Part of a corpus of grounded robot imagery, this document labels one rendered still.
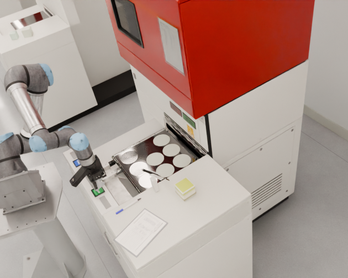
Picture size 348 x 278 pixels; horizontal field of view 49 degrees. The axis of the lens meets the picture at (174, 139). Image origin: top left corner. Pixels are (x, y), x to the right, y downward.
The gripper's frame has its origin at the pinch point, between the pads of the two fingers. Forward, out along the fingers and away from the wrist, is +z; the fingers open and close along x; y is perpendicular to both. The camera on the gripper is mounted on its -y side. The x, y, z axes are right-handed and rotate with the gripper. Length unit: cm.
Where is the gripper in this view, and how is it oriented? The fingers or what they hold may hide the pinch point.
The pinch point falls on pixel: (95, 190)
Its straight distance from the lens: 197.2
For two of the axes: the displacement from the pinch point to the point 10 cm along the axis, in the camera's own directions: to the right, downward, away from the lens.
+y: 8.3, -4.6, 3.1
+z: 1.4, 7.2, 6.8
